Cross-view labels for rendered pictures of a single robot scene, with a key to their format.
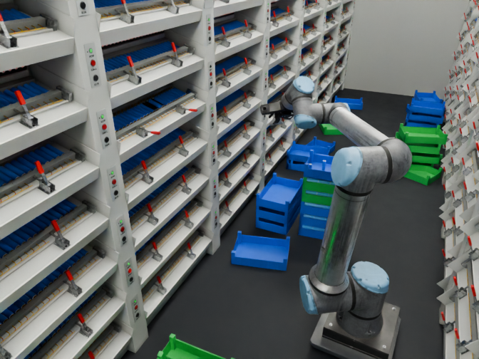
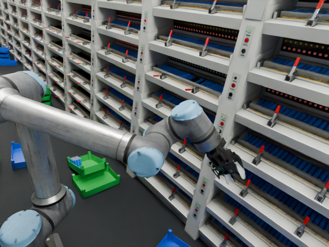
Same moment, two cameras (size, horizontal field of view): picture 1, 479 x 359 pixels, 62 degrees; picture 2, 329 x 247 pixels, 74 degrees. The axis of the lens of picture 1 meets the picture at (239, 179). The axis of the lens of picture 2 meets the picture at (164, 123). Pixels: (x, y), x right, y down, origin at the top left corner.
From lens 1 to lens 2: 2.09 m
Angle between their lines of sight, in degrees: 93
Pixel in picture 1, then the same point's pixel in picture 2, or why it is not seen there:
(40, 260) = (118, 83)
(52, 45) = (135, 7)
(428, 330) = not seen: outside the picture
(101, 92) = (145, 36)
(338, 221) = not seen: hidden behind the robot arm
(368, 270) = (24, 224)
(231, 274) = (155, 231)
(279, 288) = not seen: outside the picture
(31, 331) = (110, 102)
